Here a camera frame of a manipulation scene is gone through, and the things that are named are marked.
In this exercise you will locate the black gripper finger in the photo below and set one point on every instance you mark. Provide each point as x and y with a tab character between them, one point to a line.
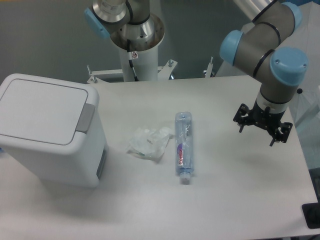
279	132
243	117

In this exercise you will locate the white push-lid trash can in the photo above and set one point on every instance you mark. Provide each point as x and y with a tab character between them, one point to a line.
53	128

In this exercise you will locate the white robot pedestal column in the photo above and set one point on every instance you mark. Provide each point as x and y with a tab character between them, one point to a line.
139	42

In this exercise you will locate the white metal base frame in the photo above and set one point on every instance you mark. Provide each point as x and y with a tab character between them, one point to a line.
133	71

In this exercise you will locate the white superior umbrella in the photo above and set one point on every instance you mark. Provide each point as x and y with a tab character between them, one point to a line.
303	82

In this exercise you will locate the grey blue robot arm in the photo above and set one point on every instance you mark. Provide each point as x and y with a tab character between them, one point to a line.
105	17

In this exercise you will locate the black device at edge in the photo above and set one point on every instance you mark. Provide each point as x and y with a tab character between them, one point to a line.
311	212

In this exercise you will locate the clear plastic water bottle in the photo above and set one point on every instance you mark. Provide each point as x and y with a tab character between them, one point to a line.
184	147

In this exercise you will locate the crumpled clear plastic bag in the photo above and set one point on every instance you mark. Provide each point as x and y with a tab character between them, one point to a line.
149	144

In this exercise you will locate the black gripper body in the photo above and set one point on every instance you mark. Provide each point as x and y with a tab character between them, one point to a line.
264	119

